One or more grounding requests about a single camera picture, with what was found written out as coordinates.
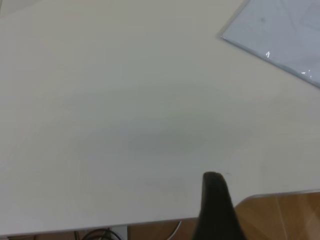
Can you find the clear zipper bag red strip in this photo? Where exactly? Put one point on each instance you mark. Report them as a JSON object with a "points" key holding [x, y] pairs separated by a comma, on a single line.
{"points": [[280, 32]]}

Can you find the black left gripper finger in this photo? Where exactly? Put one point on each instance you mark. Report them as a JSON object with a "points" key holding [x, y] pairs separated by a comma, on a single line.
{"points": [[215, 212]]}

